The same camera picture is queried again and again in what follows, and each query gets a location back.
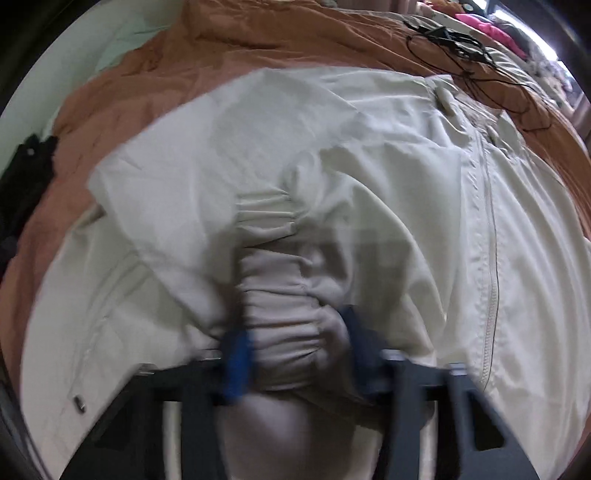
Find black tangled cables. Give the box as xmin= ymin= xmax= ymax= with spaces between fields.
xmin=404 ymin=16 xmax=555 ymax=134

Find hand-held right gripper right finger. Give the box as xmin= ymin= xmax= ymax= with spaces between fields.
xmin=339 ymin=305 xmax=536 ymax=480

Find black clothes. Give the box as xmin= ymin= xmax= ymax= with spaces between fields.
xmin=0 ymin=133 xmax=59 ymax=278

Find orange-brown bed sheet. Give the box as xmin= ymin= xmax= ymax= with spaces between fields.
xmin=9 ymin=0 xmax=591 ymax=296

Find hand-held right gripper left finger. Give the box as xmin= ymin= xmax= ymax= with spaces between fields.
xmin=60 ymin=330 xmax=259 ymax=480

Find beige blanket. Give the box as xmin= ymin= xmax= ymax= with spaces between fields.
xmin=392 ymin=8 xmax=548 ymax=95

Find cream zip jacket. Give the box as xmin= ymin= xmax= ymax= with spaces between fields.
xmin=21 ymin=67 xmax=591 ymax=480

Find pile of mixed clothes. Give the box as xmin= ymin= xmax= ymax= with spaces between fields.
xmin=503 ymin=9 xmax=585 ymax=112

